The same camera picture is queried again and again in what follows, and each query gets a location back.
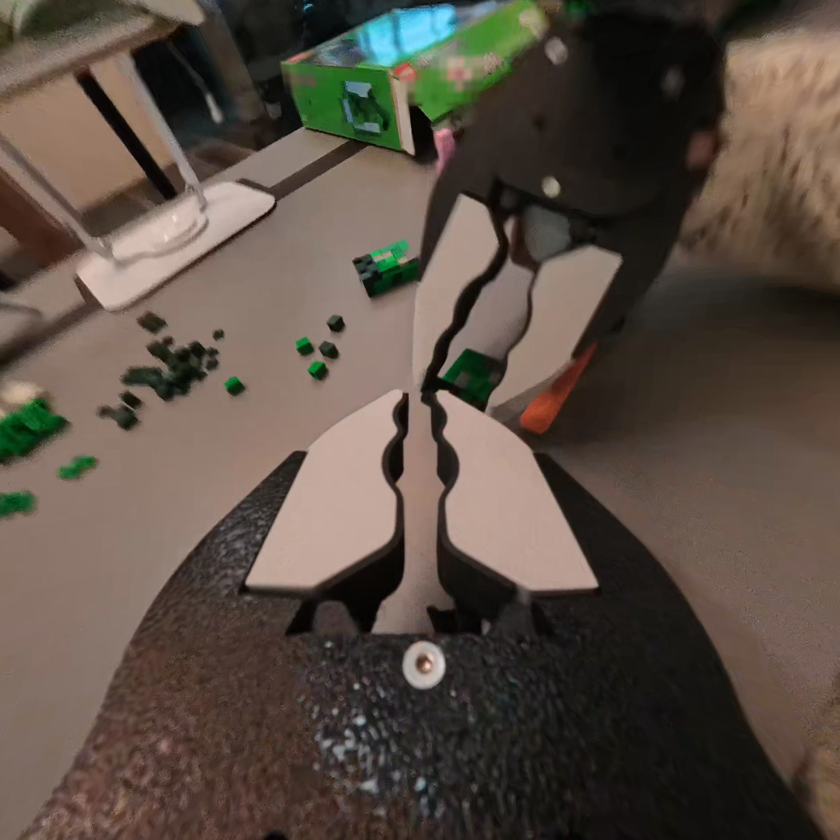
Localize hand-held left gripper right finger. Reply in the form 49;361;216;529
430;391;599;632

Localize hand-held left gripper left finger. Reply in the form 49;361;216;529
245;390;406;634

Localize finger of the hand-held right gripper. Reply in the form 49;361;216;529
487;246;624;421
411;193;511;396

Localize green and grey lego panel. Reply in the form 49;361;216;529
441;348;505;409

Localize person's right forearm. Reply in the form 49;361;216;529
676;26;840;296

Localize green and black lego block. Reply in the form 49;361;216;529
352;240;421;299

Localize green toy set box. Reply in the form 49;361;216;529
281;0;551;156

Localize pile of dark green lego pieces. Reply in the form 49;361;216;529
97;310;225;432

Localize pile of bright green lego pieces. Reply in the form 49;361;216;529
0;381;71;462

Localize orange brick separator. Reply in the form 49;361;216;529
518;341;599;436

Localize white cable with plug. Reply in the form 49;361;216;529
167;39;225;126

